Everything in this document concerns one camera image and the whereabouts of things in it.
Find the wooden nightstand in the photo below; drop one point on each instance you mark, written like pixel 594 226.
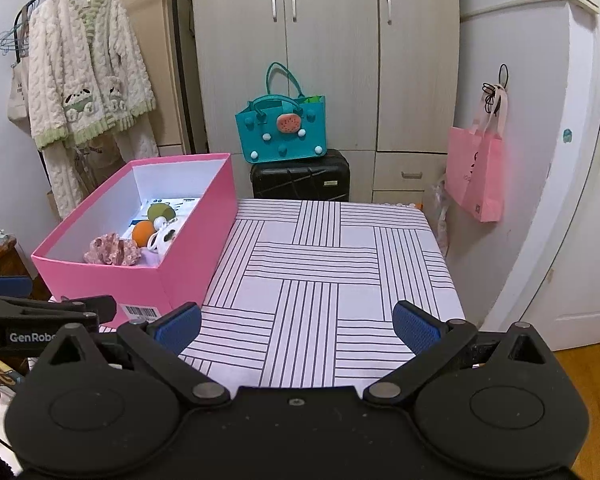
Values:
pixel 2 260

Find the white plush animal toy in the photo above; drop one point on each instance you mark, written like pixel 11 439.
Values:
pixel 165 240

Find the black suitcase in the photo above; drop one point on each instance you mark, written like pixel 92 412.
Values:
pixel 300 177

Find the clear plastic bag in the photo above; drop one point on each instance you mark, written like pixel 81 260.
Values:
pixel 436 215

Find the black clothes rack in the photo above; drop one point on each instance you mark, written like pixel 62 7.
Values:
pixel 182 60

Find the white door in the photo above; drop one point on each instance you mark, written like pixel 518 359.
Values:
pixel 580 235

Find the teal felt tote bag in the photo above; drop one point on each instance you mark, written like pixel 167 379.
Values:
pixel 285 135

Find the beige canvas bag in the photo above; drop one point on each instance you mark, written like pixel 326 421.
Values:
pixel 19 95

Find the pink cardboard box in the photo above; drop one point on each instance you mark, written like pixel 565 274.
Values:
pixel 190 240

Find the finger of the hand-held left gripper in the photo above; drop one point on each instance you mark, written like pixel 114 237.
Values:
pixel 5 286
pixel 55 306

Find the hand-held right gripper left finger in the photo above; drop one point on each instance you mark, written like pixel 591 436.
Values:
pixel 177 327

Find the fluffy cream green robe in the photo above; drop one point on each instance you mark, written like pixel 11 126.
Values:
pixel 85 75

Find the blue striped wet wipes pack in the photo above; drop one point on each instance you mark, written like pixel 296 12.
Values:
pixel 182 207

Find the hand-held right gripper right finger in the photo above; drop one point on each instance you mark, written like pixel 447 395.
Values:
pixel 417 327

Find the pink paper bag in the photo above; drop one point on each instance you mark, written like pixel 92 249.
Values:
pixel 477 180

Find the beige wardrobe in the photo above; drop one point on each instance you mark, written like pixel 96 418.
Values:
pixel 330 60

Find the orange plush fruit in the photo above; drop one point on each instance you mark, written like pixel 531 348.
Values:
pixel 142 233

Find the small teal wall sticker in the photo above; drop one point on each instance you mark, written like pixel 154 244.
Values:
pixel 567 134

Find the pink floral scrunchie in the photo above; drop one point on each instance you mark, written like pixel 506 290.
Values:
pixel 112 250

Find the green brown plush kiwi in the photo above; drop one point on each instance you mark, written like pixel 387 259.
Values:
pixel 159 211

